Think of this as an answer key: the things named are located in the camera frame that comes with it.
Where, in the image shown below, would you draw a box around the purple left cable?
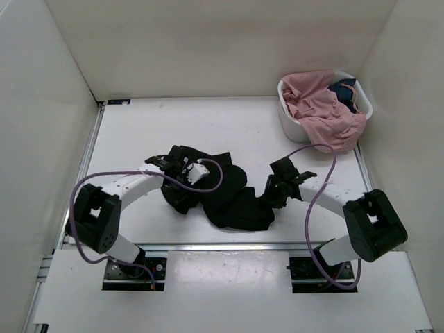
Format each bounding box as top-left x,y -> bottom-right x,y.
69,157 -> 225,278

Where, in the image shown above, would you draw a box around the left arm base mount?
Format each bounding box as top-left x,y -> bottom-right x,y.
102,255 -> 167,292

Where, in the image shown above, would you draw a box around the white laundry basket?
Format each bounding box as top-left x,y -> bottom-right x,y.
277,70 -> 373,142

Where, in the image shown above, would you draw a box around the black trousers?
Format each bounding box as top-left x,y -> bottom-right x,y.
161,146 -> 275,231

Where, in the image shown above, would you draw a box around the pink trousers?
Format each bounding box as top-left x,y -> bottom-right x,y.
280,69 -> 367,153

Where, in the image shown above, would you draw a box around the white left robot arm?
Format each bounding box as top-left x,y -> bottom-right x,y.
65,146 -> 207,278

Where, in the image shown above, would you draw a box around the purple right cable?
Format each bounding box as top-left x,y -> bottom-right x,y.
289,144 -> 365,291

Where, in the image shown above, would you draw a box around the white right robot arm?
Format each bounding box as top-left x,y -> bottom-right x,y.
263,157 -> 408,278

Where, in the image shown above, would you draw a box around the navy blue garment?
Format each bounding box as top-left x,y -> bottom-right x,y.
328,78 -> 359,114

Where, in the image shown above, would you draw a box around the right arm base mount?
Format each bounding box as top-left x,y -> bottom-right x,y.
287,257 -> 357,294

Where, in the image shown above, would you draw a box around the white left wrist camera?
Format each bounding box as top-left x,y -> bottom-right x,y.
186,163 -> 210,185

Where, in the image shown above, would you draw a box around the purple cable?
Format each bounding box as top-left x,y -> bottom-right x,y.
69,157 -> 225,278
289,144 -> 365,291

